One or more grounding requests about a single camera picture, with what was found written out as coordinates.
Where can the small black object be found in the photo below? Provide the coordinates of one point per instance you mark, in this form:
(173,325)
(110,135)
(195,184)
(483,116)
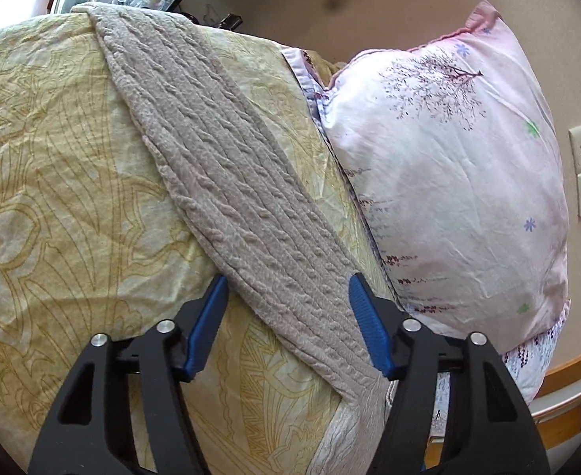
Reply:
(231,21)

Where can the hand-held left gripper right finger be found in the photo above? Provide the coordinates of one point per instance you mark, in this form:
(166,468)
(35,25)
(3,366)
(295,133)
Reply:
(369,326)

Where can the yellow patterned bedsheet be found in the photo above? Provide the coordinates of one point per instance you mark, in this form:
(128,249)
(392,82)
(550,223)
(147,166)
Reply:
(48,183)

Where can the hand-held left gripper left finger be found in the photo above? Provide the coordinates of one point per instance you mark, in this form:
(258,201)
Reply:
(202,329)

